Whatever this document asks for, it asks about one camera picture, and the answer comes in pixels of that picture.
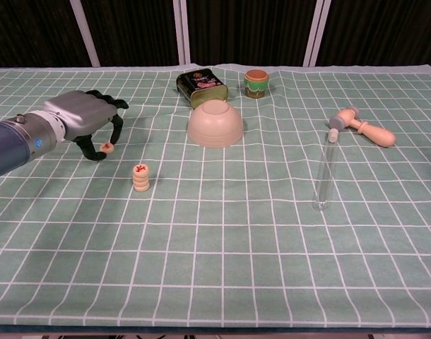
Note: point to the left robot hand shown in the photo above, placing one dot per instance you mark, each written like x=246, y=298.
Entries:
x=81, y=113

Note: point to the dark green food tin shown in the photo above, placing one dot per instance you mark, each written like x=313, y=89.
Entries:
x=198, y=83

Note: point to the beige upturned bowl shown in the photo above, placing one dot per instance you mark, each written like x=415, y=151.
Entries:
x=215, y=127

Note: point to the green and orange cup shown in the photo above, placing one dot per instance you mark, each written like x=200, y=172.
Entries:
x=256, y=86

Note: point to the green checked tablecloth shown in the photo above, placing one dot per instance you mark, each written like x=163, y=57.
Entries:
x=236, y=229

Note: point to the wooden toy hammer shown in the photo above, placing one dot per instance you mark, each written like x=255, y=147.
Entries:
x=374, y=133

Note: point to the white frame post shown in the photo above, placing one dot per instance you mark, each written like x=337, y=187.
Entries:
x=182, y=31
x=317, y=31
x=84, y=33

